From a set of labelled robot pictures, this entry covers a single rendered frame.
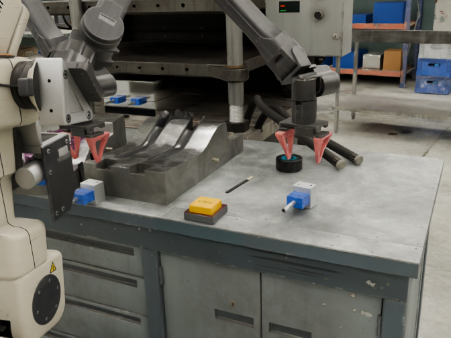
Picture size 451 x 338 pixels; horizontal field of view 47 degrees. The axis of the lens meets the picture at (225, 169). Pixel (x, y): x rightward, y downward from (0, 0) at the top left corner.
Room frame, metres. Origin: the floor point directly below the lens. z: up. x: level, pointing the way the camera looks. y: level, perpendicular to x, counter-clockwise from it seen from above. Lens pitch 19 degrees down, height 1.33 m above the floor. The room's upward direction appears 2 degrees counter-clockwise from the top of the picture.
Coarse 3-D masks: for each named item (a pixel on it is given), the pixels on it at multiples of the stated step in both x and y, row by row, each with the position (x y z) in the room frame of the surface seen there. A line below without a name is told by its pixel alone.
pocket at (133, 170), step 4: (136, 164) 1.33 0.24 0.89; (140, 164) 1.33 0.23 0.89; (144, 164) 1.32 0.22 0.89; (148, 164) 1.32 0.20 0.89; (132, 168) 1.31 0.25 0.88; (136, 168) 1.32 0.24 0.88; (140, 168) 1.33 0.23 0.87; (144, 168) 1.33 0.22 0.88; (132, 172) 1.31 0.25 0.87; (136, 172) 1.32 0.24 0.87; (140, 172) 1.33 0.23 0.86
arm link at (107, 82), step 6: (96, 72) 1.33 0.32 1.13; (102, 72) 1.34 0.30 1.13; (108, 72) 1.35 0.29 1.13; (102, 78) 1.32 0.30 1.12; (108, 78) 1.33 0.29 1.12; (114, 78) 1.34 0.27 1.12; (102, 84) 1.31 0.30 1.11; (108, 84) 1.32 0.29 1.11; (114, 84) 1.33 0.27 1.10; (108, 90) 1.32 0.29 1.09; (114, 90) 1.33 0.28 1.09; (108, 96) 1.33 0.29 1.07
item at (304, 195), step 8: (296, 184) 1.22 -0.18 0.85; (304, 184) 1.22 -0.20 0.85; (312, 184) 1.22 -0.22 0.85; (296, 192) 1.20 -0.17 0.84; (304, 192) 1.20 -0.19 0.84; (312, 192) 1.20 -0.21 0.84; (288, 200) 1.18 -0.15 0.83; (296, 200) 1.17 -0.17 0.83; (304, 200) 1.17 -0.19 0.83; (312, 200) 1.20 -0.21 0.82; (288, 208) 1.13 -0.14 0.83
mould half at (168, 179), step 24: (168, 144) 1.50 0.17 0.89; (192, 144) 1.47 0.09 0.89; (216, 144) 1.51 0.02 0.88; (240, 144) 1.67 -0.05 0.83; (96, 168) 1.34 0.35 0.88; (120, 168) 1.30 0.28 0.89; (168, 168) 1.28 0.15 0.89; (192, 168) 1.37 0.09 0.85; (216, 168) 1.51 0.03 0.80; (120, 192) 1.31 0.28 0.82; (144, 192) 1.27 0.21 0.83; (168, 192) 1.26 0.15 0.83
